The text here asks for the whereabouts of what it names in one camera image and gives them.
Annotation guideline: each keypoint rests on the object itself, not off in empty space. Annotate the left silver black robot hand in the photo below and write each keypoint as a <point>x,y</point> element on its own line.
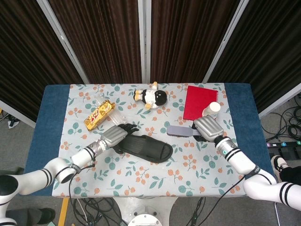
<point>114,136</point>

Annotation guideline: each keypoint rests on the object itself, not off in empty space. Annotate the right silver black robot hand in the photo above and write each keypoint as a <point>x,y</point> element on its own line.
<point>209,128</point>

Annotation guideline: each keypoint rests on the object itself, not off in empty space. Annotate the black rubber slipper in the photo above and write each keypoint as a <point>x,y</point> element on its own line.
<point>145,147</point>

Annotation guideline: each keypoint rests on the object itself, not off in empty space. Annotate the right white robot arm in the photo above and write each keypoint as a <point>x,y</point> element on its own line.
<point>237,157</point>

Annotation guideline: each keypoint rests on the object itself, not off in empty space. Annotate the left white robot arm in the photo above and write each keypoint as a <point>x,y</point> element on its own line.
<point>82,157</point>

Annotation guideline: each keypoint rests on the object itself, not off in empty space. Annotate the clear plastic cup stack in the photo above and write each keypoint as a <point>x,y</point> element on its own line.
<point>118,118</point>

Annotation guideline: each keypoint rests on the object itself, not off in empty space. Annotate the white paper cup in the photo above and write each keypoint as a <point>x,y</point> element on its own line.
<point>212,108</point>

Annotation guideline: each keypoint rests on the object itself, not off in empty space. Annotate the gold snack package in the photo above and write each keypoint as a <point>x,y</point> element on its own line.
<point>98,115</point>

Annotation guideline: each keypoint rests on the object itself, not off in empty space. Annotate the red spiral notebook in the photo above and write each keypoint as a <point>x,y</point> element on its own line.
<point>195,103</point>

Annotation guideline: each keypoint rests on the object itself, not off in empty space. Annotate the floral printed tablecloth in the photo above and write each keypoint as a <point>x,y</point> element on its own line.
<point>141,179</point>

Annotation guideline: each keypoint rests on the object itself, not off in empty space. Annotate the black white plush doll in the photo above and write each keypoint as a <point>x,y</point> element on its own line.
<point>154,96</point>

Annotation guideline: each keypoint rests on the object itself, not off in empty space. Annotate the blue table cover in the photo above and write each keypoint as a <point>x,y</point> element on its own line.
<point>47,131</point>

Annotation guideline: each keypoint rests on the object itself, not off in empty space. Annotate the white black sneaker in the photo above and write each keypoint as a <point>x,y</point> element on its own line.
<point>277,164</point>

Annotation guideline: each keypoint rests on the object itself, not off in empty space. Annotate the black equipment box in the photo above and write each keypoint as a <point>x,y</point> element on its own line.
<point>291,151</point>

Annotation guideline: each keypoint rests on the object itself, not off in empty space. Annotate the brown curtain partition panel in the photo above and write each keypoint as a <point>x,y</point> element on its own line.
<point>101,42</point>
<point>23,58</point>
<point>188,42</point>
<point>270,47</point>

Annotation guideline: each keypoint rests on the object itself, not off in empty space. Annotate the white round robot torso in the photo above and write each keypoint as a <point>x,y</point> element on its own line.
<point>144,220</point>

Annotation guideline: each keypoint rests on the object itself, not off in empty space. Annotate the black trouser leg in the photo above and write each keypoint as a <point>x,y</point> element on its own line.
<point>291,175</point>

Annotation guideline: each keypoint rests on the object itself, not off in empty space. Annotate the white paper scrap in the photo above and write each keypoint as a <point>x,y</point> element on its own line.
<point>13,123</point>

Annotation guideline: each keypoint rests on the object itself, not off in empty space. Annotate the grey trouser leg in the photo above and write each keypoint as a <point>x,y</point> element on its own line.
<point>22,216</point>

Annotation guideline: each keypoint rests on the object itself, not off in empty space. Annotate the white table pedestal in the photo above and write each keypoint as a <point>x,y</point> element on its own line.
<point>122,204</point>

